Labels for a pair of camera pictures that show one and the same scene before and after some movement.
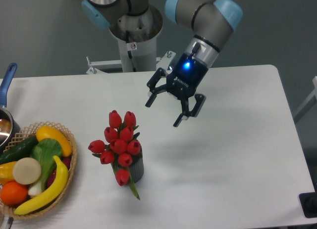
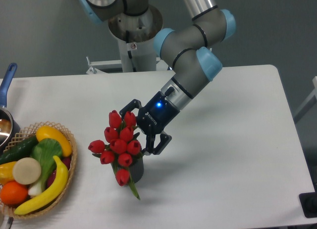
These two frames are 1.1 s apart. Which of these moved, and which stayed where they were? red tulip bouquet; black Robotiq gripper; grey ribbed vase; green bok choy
Moved: black Robotiq gripper
Stayed: red tulip bouquet; green bok choy; grey ribbed vase
